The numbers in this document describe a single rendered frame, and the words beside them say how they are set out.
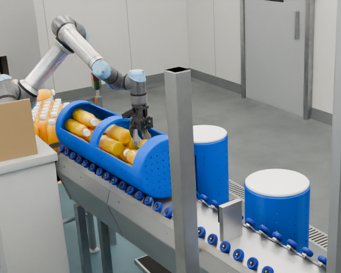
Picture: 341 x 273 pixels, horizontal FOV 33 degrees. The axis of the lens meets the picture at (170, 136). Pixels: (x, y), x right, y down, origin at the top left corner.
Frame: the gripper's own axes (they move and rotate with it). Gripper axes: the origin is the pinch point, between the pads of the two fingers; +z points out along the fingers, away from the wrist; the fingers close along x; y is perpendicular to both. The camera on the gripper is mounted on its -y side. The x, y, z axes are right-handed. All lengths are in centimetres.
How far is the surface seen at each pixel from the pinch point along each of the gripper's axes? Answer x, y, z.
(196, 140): 41.8, -10.9, 12.3
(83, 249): -9, -60, 82
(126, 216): -13.9, 5.6, 32.0
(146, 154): -9.9, 21.1, -2.9
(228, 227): -2, 66, 17
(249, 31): 351, -302, 28
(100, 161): -13.7, -15.8, 10.6
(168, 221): -11.0, 36.5, 23.0
